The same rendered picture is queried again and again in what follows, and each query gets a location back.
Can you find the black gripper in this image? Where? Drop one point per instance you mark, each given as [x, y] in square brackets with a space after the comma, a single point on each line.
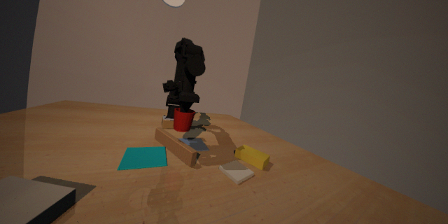
[187, 97]

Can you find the red cup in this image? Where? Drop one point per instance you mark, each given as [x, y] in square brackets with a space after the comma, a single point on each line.
[183, 121]

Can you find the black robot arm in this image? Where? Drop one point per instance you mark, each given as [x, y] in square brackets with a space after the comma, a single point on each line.
[190, 62]

